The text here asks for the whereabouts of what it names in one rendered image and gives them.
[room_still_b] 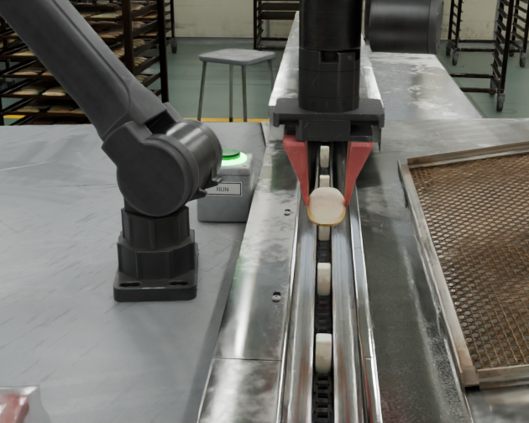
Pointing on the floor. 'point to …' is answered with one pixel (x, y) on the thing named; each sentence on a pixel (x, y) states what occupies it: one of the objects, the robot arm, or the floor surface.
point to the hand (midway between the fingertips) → (326, 196)
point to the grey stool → (233, 56)
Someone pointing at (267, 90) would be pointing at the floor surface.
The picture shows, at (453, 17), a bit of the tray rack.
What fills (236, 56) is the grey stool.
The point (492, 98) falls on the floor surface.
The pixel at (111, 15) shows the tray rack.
